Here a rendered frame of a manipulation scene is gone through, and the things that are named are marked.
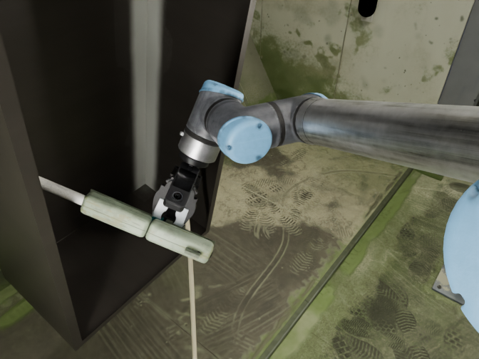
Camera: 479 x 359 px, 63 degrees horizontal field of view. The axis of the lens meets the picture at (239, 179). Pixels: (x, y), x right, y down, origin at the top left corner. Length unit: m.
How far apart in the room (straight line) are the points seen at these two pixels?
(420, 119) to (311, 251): 1.58
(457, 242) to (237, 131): 0.48
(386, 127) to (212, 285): 1.45
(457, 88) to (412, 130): 2.04
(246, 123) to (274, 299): 1.25
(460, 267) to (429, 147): 0.24
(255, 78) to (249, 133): 2.30
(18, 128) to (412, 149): 0.54
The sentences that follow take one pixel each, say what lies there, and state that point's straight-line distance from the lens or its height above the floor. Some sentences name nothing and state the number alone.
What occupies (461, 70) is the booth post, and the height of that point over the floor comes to 0.71.
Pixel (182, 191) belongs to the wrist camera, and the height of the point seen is 1.02.
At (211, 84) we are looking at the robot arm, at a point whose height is 1.21.
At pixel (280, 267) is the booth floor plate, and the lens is 1.95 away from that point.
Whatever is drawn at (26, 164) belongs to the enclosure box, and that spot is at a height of 1.19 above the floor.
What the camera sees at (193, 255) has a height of 0.88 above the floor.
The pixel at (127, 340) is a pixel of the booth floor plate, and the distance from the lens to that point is 1.78.
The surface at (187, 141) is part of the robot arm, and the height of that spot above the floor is 1.10.
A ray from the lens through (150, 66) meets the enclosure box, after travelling 1.30.
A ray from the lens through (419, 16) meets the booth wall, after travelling 2.51.
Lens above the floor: 1.55
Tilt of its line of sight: 38 degrees down
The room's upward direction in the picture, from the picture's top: 1 degrees clockwise
